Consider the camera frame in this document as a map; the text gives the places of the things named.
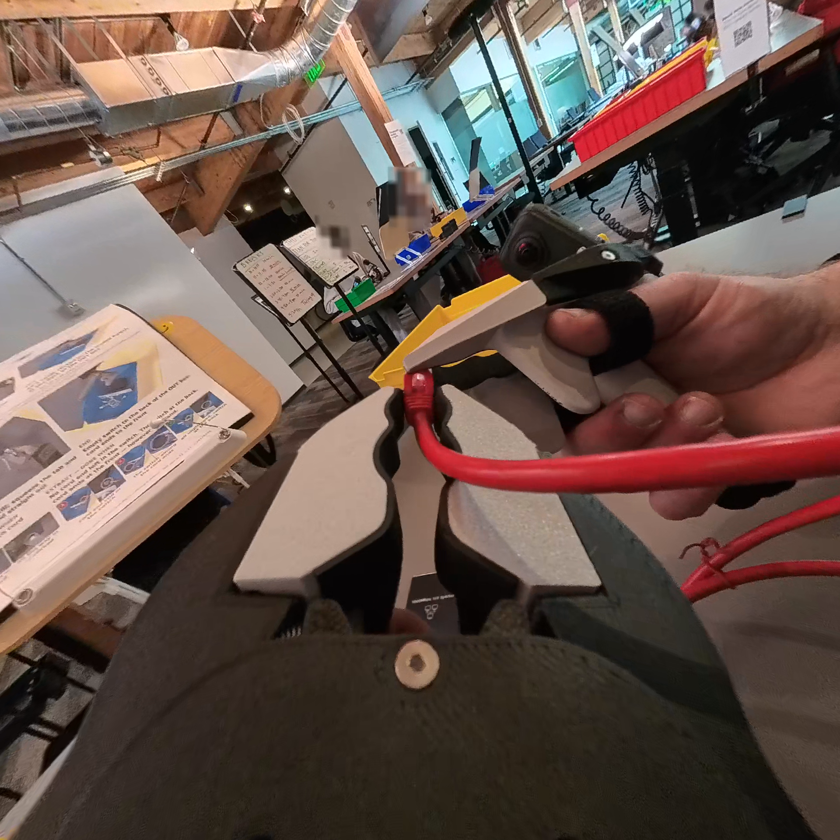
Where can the white sign with code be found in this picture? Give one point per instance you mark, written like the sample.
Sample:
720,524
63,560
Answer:
740,33

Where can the silver air duct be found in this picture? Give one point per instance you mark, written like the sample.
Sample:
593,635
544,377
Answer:
184,79

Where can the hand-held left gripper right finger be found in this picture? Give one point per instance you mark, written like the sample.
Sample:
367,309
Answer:
512,531

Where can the green exit sign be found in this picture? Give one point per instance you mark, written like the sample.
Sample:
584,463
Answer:
315,71

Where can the yellow plastic bin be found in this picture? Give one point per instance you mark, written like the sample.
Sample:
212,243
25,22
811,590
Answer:
446,321

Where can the blue plastic bin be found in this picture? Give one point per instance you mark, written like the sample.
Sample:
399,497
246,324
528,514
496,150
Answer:
412,251
479,199

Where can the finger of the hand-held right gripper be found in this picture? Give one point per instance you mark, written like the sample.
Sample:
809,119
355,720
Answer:
479,325
558,374

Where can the whiteboard on stand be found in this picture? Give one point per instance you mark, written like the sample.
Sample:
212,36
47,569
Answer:
275,282
331,270

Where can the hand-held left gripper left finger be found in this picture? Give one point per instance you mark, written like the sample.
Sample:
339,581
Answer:
315,505

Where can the person's right hand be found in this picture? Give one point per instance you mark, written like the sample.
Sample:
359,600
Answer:
754,348

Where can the green plastic bin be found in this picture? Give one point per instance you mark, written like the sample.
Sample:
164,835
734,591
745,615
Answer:
358,295

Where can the red plastic tote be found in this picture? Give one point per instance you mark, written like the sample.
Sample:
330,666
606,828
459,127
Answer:
643,108

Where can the wooden clipboard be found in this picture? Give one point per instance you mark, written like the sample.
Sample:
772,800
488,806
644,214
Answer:
253,387

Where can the wooden desk with black legs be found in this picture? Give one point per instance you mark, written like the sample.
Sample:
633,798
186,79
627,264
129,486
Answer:
781,59

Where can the printed instruction sheet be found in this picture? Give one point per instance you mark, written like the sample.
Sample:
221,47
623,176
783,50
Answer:
98,459

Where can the black stanchion pole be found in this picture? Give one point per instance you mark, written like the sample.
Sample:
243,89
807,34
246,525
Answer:
505,105

